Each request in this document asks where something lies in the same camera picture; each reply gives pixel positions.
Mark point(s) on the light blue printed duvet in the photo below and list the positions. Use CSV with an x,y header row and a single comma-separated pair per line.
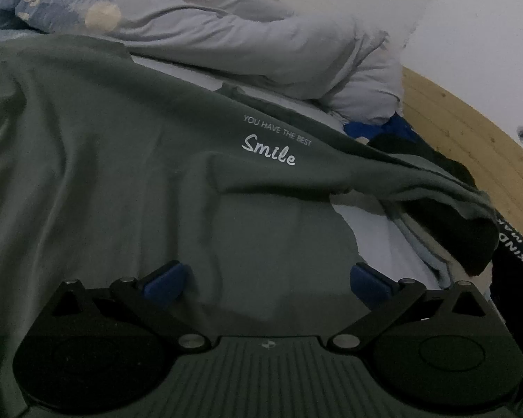
x,y
244,39

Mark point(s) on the wooden headboard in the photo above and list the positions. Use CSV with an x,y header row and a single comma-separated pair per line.
x,y
462,126

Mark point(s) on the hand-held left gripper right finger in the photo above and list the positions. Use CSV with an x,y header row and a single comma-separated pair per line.
x,y
368,285

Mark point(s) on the bright blue cloth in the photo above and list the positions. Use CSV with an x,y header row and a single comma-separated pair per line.
x,y
361,128

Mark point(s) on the grey-green t-shirt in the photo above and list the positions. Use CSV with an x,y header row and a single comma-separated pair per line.
x,y
113,161

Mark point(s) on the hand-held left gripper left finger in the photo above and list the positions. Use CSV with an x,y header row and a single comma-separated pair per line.
x,y
165,283

